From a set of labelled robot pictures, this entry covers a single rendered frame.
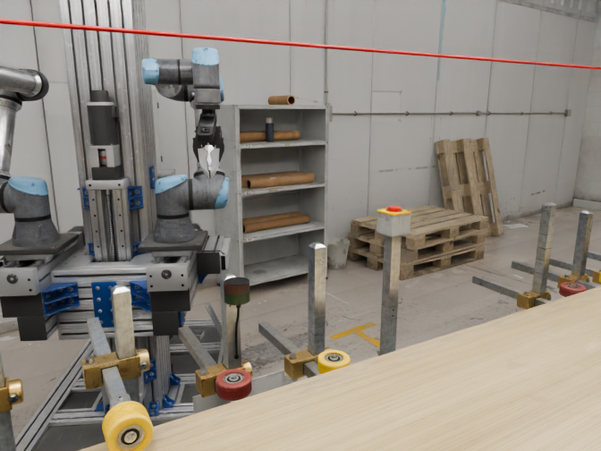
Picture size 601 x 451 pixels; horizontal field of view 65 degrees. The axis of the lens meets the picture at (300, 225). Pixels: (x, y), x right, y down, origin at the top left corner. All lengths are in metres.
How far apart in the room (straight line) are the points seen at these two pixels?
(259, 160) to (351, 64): 1.37
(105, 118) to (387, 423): 1.39
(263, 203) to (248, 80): 1.08
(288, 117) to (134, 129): 2.63
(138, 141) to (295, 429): 1.29
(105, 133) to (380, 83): 3.70
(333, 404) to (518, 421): 0.37
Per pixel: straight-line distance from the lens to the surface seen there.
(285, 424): 1.01
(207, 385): 1.24
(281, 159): 4.39
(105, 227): 1.95
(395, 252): 1.41
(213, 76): 1.42
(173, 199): 1.74
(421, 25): 5.64
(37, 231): 1.90
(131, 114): 1.93
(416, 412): 1.07
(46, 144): 3.72
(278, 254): 4.54
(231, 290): 1.10
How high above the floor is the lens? 1.50
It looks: 13 degrees down
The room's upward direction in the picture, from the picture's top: straight up
